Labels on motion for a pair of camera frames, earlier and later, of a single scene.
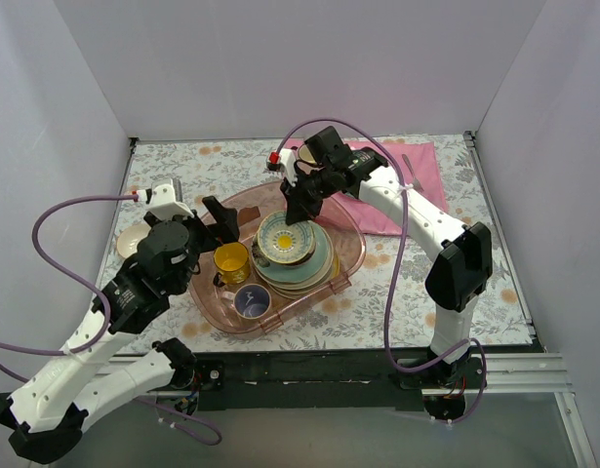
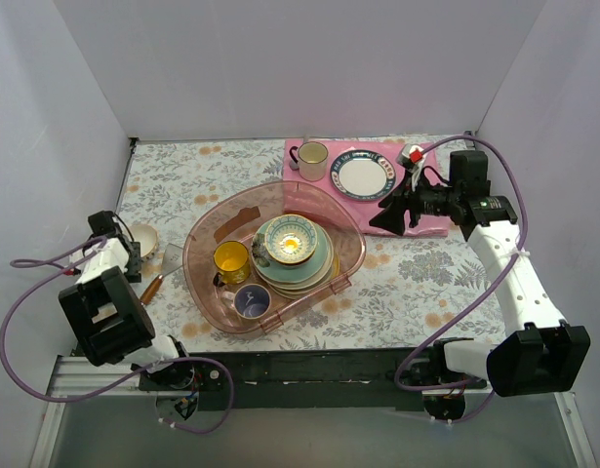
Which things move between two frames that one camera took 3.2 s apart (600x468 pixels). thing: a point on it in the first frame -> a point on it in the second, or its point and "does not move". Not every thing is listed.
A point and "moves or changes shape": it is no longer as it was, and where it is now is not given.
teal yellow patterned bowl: x=282 y=243 moves or changes shape
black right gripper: x=303 y=193 -> x=410 y=206
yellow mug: x=232 y=259 does not move
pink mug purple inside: x=251 y=300 does not move
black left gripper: x=204 y=229 -> x=134 y=263
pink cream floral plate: x=311 y=284 does not move
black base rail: x=312 y=379 does not move
